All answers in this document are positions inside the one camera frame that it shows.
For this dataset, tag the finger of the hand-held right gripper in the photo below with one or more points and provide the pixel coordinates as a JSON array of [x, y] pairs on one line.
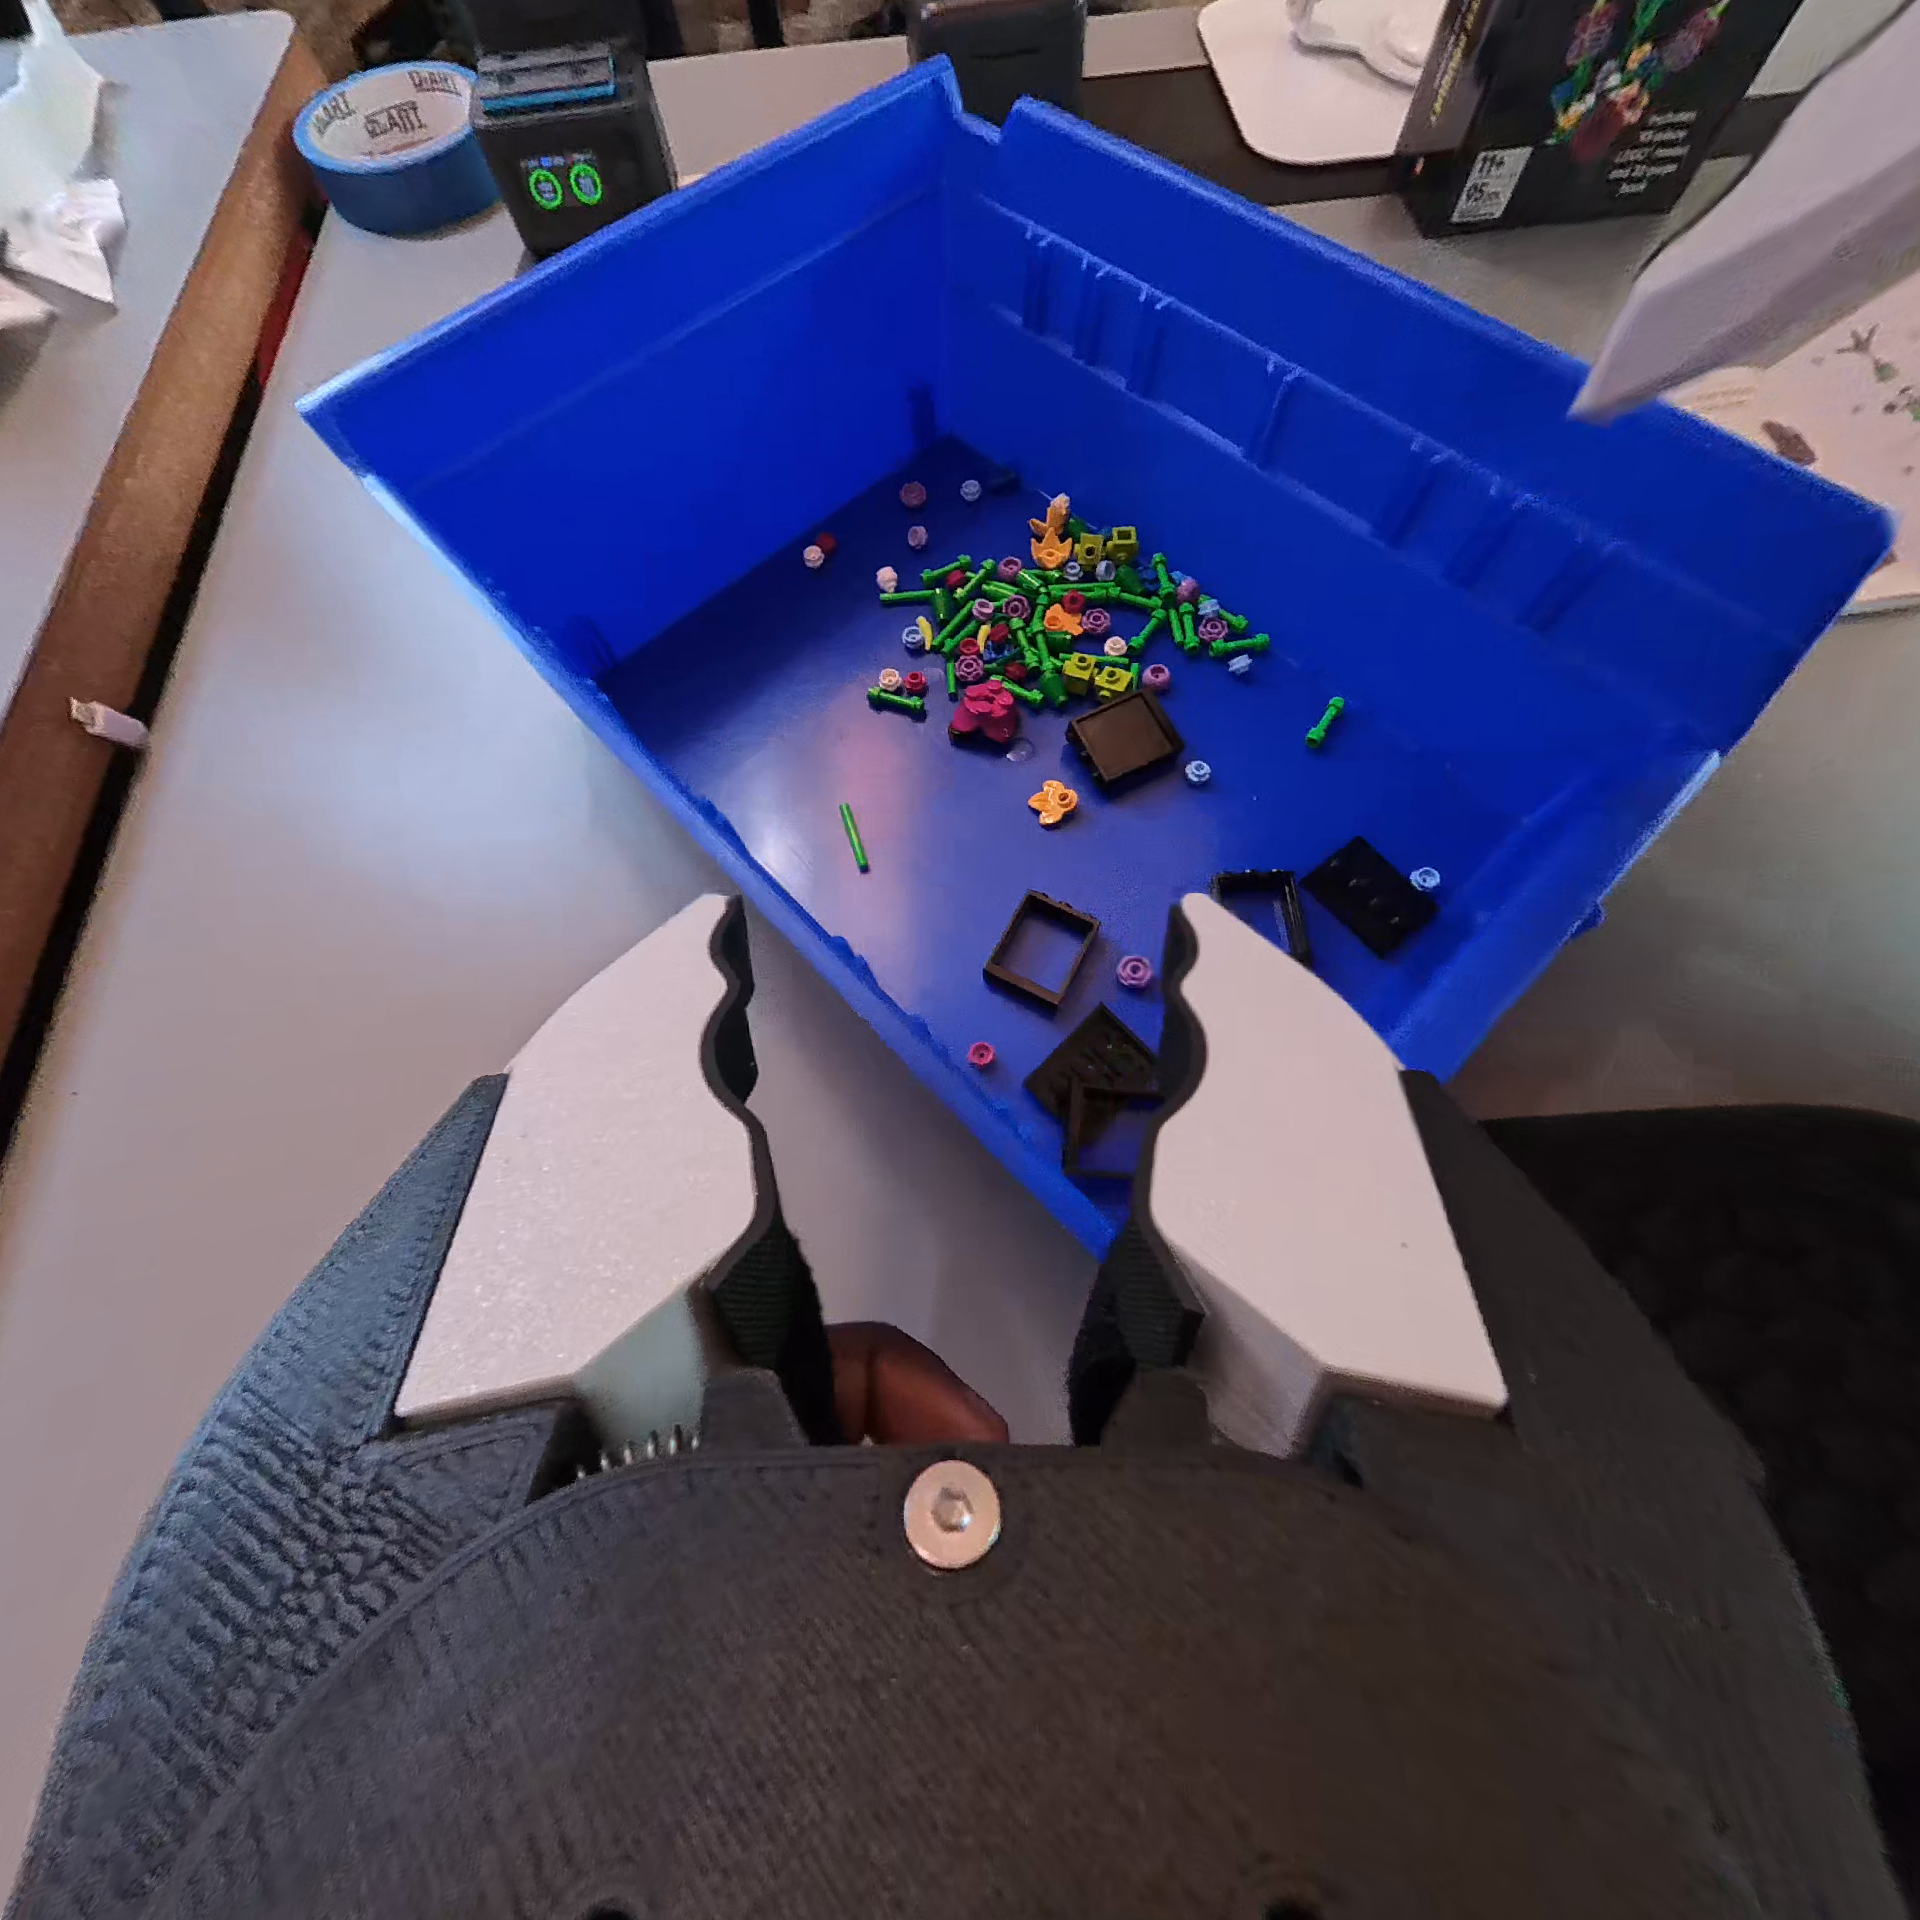
[[1772, 257]]

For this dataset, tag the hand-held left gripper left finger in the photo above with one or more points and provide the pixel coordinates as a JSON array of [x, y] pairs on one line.
[[585, 1201]]

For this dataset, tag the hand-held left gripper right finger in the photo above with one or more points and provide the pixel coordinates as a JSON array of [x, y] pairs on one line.
[[1321, 1201]]

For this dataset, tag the white instruction booklet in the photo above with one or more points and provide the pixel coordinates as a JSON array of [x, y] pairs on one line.
[[1837, 421]]

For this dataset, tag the black glossy cardboard box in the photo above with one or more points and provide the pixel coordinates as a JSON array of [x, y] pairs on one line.
[[1577, 106]]

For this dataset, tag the black toy brick base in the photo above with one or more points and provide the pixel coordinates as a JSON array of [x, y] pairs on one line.
[[1126, 740]]

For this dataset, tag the pile of small toy bricks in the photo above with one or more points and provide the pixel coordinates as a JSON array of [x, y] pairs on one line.
[[1036, 616]]

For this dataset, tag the blue plastic bin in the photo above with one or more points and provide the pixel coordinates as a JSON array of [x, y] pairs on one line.
[[752, 452]]

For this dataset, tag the grey desk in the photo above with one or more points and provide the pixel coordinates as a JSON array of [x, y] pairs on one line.
[[301, 901]]

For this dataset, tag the thin black toy brick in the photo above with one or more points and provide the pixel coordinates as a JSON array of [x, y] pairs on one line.
[[1262, 908]]

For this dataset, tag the black flat toy brick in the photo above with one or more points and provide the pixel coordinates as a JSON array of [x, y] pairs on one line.
[[1372, 895]]

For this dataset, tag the black mesh cushion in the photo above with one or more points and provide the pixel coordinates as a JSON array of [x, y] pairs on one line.
[[1741, 1352]]

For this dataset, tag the black board on white stand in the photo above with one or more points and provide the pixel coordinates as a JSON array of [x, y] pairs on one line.
[[1321, 77]]

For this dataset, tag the dark charger block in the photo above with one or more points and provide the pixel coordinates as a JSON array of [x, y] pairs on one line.
[[572, 152]]

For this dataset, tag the blue tape roll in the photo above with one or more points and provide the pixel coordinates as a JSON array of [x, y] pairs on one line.
[[391, 146]]

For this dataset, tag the white paper sheet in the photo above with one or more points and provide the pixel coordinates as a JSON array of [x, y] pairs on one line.
[[47, 152]]

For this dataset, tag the black square frame brick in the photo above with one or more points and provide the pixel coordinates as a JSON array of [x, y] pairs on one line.
[[1042, 950]]

